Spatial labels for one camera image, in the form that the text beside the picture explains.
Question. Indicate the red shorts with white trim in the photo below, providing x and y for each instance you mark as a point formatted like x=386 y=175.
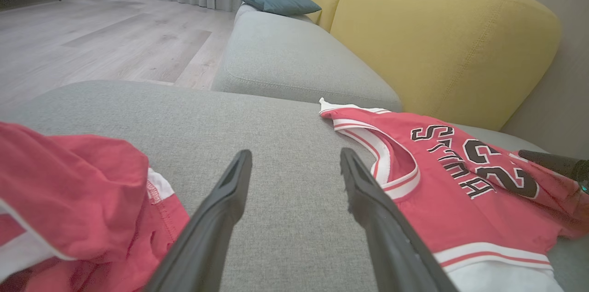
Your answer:
x=78 y=181

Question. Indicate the red basketball jersey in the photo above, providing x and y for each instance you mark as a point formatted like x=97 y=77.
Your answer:
x=437 y=209

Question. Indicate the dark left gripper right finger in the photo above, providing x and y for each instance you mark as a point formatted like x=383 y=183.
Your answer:
x=391 y=246

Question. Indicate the grey sofa back cushion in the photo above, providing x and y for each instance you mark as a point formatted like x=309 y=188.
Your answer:
x=285 y=57

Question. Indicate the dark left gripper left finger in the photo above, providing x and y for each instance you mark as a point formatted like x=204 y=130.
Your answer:
x=207 y=237

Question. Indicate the large grey sofa seat cushion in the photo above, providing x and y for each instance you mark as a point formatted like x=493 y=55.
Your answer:
x=276 y=135

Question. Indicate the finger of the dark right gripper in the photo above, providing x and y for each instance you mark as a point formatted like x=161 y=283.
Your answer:
x=561 y=165

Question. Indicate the teal throw pillow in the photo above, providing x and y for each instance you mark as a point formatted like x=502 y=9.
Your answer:
x=276 y=1

